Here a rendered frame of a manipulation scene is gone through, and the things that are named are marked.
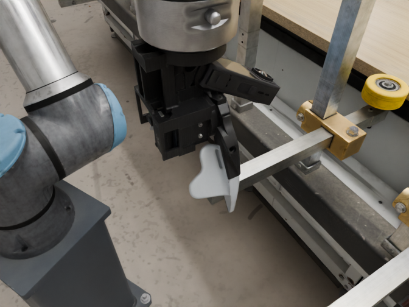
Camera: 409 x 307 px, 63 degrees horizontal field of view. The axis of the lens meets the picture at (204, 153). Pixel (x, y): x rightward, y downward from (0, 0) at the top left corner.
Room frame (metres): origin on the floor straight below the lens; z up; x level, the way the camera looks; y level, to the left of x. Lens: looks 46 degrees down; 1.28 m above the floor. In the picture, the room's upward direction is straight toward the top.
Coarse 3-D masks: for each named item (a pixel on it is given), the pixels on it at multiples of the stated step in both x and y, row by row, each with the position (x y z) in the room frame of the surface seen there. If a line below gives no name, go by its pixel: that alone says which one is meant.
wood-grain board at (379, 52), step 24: (240, 0) 1.05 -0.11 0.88; (264, 0) 0.99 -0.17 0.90; (288, 0) 0.99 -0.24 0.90; (312, 0) 0.99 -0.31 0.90; (336, 0) 0.99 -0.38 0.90; (384, 0) 0.99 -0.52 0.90; (408, 0) 0.99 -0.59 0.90; (288, 24) 0.86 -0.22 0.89; (312, 24) 0.83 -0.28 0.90; (384, 24) 0.83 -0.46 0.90; (408, 24) 0.83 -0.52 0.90; (360, 48) 0.71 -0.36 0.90; (384, 48) 0.71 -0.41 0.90; (408, 48) 0.71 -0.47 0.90; (384, 72) 0.61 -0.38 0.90; (408, 72) 0.61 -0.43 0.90; (408, 96) 0.55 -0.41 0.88
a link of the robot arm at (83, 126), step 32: (0, 0) 0.62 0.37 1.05; (32, 0) 0.65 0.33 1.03; (0, 32) 0.60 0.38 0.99; (32, 32) 0.60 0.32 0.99; (32, 64) 0.57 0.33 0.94; (64, 64) 0.60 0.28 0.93; (32, 96) 0.54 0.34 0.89; (64, 96) 0.54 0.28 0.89; (96, 96) 0.59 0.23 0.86; (64, 128) 0.50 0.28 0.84; (96, 128) 0.53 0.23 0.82; (64, 160) 0.46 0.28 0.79
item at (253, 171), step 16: (368, 112) 0.54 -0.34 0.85; (384, 112) 0.54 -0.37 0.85; (320, 128) 0.49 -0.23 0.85; (288, 144) 0.45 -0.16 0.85; (304, 144) 0.45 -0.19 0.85; (320, 144) 0.46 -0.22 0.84; (256, 160) 0.41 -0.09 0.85; (272, 160) 0.41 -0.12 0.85; (288, 160) 0.42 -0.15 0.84; (240, 176) 0.37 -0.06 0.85; (256, 176) 0.38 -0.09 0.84
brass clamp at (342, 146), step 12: (300, 108) 0.56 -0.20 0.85; (300, 120) 0.54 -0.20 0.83; (312, 120) 0.52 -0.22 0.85; (324, 120) 0.50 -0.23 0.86; (336, 120) 0.50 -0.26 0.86; (348, 120) 0.50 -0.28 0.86; (336, 132) 0.47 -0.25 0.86; (360, 132) 0.47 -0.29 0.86; (336, 144) 0.46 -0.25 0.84; (348, 144) 0.44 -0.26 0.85; (360, 144) 0.46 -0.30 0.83; (336, 156) 0.45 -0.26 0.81; (348, 156) 0.45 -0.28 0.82
